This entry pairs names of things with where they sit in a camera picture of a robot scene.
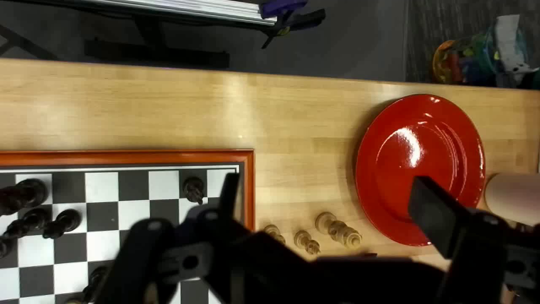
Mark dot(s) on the black and white chessboard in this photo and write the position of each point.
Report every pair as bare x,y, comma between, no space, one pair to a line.
112,191

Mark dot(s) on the dark shelf with papers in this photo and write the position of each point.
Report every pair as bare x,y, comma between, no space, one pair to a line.
270,17

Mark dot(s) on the black chess pawn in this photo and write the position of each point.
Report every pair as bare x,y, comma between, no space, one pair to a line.
64,222

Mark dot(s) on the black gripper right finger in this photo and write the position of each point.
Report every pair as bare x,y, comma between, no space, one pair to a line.
437,215

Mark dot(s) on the red round plate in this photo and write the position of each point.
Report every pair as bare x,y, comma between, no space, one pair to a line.
415,136

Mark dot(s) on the black chess piece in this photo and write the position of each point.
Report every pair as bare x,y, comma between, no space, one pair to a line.
22,195
193,190
32,220

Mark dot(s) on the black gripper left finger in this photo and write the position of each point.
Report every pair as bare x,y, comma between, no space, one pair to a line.
230,195

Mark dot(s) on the beige cylindrical object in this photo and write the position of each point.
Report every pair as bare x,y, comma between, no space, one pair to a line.
515,196

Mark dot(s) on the light wooden chess piece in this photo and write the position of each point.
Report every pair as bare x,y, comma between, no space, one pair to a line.
338,230

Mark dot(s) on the small light wooden piece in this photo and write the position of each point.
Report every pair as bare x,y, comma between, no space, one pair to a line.
274,232

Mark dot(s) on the colourful toy pile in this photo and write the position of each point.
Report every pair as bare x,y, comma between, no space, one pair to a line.
496,56

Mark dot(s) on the light wooden chess pawn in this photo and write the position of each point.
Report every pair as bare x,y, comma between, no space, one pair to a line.
304,240

